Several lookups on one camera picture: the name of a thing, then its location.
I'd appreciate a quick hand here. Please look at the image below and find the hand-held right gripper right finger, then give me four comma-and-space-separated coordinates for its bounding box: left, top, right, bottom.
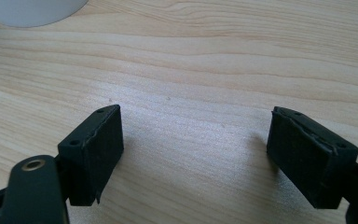
266, 105, 358, 210

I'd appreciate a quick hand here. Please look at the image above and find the white round container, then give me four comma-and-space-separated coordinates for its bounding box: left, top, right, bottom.
0, 0, 90, 29

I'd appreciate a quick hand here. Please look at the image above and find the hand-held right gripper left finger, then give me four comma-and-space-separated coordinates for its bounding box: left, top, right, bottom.
57, 104, 125, 207

